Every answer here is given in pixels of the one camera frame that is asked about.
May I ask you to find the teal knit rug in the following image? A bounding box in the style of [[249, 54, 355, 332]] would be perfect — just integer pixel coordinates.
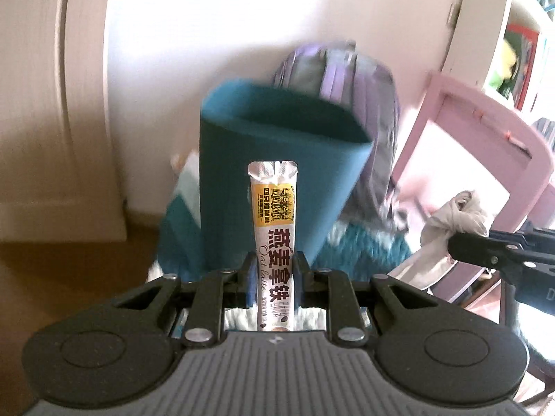
[[150, 151, 412, 284]]

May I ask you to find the pink chair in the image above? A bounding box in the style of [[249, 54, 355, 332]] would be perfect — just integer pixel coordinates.
[[388, 73, 555, 313]]

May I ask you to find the white drink stick sachet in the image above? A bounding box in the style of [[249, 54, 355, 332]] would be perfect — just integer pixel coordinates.
[[247, 160, 300, 332]]

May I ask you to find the teal bin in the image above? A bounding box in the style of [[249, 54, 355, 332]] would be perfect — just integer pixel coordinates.
[[198, 78, 374, 271]]

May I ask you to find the yellow green plush toy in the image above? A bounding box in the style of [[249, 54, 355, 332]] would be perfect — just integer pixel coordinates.
[[488, 37, 523, 96]]

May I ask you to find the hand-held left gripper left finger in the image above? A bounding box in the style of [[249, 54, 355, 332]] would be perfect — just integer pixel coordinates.
[[110, 251, 258, 348]]

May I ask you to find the purple backpack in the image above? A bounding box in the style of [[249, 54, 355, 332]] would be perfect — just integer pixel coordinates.
[[271, 41, 410, 235]]

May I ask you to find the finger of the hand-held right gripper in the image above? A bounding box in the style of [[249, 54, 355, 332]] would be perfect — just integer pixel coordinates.
[[488, 228, 555, 247], [446, 233, 521, 270]]

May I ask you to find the grey white bag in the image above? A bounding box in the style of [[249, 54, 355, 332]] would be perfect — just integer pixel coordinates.
[[388, 190, 493, 289]]

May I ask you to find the white cabinet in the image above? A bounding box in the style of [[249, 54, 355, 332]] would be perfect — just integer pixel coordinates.
[[0, 0, 129, 243]]

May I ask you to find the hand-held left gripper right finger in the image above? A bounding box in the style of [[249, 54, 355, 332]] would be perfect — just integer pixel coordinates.
[[293, 250, 441, 348]]

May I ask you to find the white bookshelf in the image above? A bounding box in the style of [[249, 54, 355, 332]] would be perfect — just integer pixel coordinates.
[[440, 0, 555, 115]]

